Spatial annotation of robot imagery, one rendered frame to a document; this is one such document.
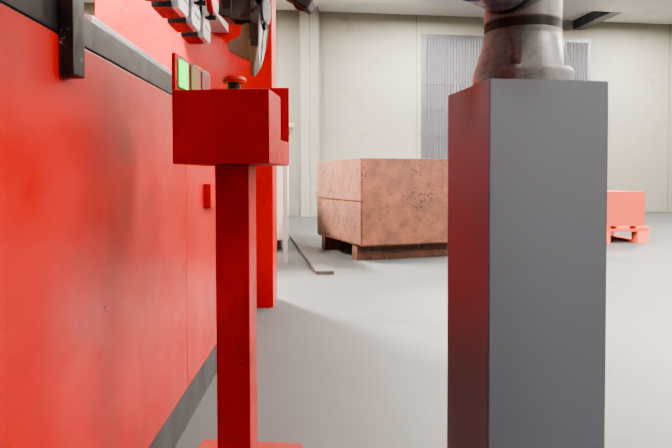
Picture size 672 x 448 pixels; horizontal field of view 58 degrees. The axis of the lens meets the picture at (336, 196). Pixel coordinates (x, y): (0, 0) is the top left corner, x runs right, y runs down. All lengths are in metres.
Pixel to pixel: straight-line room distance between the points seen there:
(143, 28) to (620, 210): 4.83
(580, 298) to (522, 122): 0.27
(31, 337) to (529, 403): 0.67
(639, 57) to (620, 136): 1.49
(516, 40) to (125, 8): 2.51
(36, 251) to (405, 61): 10.23
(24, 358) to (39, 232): 0.15
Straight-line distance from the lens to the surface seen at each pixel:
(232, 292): 1.09
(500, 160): 0.89
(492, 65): 0.96
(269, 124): 1.00
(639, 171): 12.57
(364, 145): 10.56
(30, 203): 0.82
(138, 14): 3.22
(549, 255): 0.93
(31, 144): 0.82
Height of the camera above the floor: 0.64
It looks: 2 degrees down
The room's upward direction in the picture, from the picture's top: straight up
